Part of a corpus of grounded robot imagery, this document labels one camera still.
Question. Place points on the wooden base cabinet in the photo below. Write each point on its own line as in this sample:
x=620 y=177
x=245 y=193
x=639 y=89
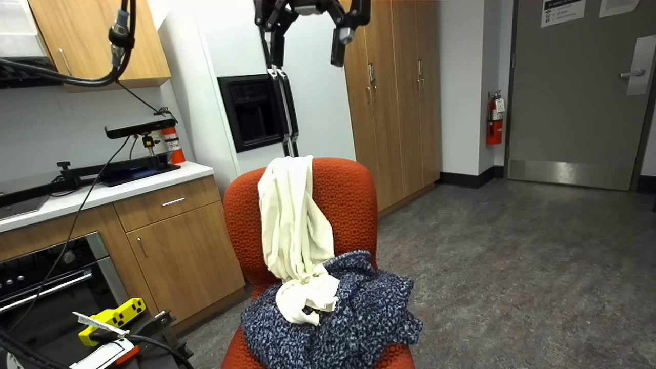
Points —
x=184 y=256

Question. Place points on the wooden wall cabinet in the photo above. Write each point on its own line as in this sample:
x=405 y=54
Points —
x=87 y=36

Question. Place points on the small red fire extinguisher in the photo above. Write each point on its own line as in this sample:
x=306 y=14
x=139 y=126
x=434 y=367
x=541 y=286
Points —
x=174 y=146

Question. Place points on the white paper notice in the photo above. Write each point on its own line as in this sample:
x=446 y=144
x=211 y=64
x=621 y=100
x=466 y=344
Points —
x=562 y=11
x=617 y=6

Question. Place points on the blue knitted blanket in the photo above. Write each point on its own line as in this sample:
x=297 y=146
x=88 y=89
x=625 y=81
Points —
x=369 y=318

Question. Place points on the camera on mount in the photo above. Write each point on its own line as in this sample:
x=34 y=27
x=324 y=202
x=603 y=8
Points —
x=138 y=128

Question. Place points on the yellow power strip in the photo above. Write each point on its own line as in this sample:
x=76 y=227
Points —
x=115 y=315

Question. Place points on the orange chair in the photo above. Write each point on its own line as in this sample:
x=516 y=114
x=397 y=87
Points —
x=343 y=205

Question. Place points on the grey door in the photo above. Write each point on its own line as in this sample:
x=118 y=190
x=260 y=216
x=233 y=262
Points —
x=569 y=102

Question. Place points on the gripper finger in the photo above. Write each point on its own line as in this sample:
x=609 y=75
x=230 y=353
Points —
x=338 y=48
x=277 y=46

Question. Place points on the yellow blanket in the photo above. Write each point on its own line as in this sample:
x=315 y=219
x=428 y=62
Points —
x=292 y=225

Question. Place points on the tall wooden cabinet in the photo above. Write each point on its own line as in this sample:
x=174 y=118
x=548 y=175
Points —
x=394 y=102

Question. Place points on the white refrigerator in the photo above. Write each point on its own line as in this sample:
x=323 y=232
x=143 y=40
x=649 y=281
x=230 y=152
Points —
x=323 y=102

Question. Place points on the oven door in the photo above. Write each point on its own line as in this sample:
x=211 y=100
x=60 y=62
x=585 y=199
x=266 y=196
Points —
x=46 y=287

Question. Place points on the range hood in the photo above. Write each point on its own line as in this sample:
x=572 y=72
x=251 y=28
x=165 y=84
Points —
x=20 y=46

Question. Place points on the black cooktop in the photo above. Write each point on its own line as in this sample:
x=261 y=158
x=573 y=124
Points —
x=20 y=200

